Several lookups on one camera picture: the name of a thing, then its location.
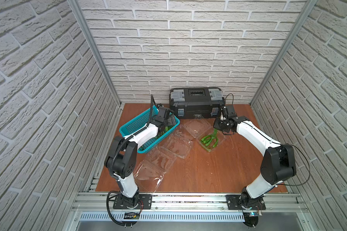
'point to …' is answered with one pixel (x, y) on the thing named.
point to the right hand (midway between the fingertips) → (216, 124)
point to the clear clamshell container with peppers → (149, 174)
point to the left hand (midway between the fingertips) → (169, 116)
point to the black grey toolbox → (196, 102)
